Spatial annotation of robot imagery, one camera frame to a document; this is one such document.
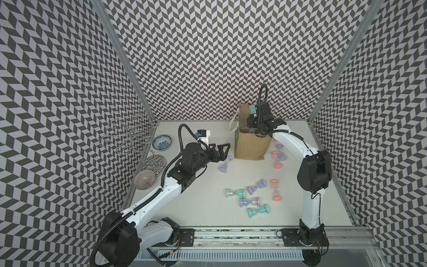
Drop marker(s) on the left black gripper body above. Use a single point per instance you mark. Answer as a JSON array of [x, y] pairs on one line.
[[210, 156]]

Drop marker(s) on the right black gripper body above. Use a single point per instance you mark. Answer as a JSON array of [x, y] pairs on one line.
[[254, 122]]

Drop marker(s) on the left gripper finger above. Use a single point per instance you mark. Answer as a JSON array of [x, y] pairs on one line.
[[223, 147], [220, 156]]

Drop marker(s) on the purple hourglass pile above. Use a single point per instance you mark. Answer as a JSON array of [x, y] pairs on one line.
[[224, 166]]

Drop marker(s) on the green hourglass pile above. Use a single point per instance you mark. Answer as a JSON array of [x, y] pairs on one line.
[[252, 109]]

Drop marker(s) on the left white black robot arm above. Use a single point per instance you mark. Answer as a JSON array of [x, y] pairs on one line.
[[125, 233]]

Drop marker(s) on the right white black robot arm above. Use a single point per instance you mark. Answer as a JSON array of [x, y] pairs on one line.
[[313, 176]]

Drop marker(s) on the green hourglass middle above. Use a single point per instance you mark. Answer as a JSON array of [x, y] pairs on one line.
[[240, 193]]

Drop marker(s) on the purple hourglass centre right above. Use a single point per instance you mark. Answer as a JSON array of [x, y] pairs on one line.
[[258, 185]]

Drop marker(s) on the pink hourglass right middle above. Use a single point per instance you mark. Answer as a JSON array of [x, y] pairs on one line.
[[276, 160]]

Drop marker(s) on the pink hourglass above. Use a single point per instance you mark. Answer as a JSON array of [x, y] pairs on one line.
[[275, 187], [276, 160]]

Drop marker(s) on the purple hourglass front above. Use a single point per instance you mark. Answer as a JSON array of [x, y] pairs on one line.
[[244, 202]]

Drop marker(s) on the pink hourglass front right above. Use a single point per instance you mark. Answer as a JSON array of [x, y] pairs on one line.
[[275, 187]]

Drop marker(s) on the green hourglass front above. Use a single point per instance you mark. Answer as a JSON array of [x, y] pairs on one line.
[[262, 209]]

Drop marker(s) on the blue white patterned bowl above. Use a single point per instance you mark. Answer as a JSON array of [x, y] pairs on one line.
[[162, 142]]

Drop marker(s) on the clear glass plate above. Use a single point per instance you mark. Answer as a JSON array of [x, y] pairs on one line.
[[155, 163]]

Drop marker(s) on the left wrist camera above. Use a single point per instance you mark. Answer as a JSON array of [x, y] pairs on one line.
[[203, 135]]

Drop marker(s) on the wire metal rack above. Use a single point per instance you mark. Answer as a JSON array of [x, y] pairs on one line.
[[128, 136]]

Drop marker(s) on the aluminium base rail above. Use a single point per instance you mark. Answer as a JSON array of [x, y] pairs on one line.
[[341, 246]]

